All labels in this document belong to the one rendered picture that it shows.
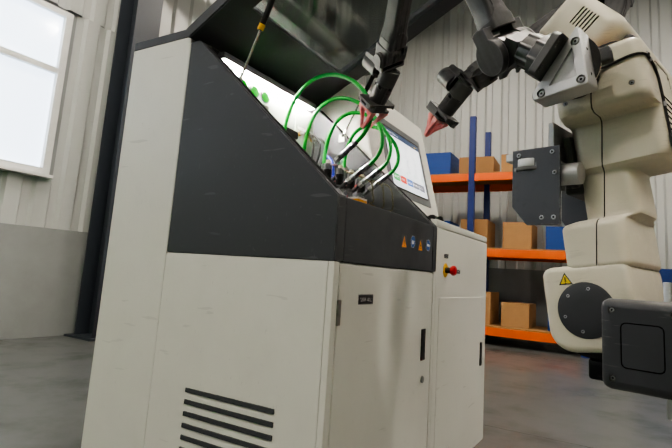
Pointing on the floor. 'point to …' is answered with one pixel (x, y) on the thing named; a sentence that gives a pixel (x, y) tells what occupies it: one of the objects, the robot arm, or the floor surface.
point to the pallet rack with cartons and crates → (473, 173)
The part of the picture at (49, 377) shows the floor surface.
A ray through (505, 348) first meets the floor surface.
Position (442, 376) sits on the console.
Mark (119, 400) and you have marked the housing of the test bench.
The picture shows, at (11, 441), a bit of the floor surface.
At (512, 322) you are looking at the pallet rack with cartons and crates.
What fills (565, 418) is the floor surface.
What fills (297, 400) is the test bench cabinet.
